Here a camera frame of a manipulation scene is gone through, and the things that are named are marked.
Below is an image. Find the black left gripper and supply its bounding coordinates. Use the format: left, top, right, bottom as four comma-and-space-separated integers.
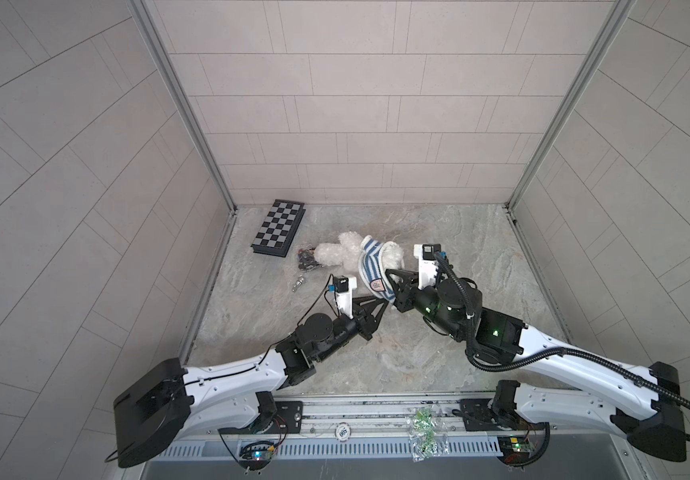
309, 297, 387, 366

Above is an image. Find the blue white striped shirt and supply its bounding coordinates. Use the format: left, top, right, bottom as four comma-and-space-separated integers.
358, 235, 404, 302

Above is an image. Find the white teddy bear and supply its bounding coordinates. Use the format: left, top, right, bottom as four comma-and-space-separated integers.
313, 231, 406, 288

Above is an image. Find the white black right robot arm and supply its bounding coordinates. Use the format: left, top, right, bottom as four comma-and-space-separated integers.
387, 269, 687, 462

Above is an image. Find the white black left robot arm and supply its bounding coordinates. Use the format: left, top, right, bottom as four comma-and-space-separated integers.
107, 296, 389, 468

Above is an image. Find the small silver chess piece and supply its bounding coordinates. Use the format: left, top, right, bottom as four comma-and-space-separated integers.
292, 275, 307, 292

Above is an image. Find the clear bag of toy bricks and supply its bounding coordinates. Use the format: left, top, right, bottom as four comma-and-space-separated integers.
297, 246, 323, 272

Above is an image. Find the folded black white chessboard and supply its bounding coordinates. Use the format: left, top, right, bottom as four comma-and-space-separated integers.
251, 199, 306, 257

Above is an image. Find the clear bag of green parts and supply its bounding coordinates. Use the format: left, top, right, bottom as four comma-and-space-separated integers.
407, 407, 450, 462

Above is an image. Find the left green circuit board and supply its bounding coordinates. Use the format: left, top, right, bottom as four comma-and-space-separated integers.
239, 440, 278, 471

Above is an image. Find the green circuit board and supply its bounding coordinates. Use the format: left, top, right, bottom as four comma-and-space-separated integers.
239, 440, 278, 471
497, 436, 535, 465

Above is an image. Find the right green circuit board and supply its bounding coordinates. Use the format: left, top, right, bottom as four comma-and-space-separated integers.
497, 436, 535, 465

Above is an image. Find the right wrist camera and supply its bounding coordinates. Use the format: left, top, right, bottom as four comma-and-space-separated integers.
414, 244, 441, 290

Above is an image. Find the aluminium corner post right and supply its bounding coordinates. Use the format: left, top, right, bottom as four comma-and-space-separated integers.
506, 0, 636, 217

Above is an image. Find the aluminium corner post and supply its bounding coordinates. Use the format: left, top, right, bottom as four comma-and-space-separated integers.
506, 0, 636, 217
127, 0, 238, 216

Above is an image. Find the aluminium corner post left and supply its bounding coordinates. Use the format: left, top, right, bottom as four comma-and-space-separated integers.
127, 0, 238, 216

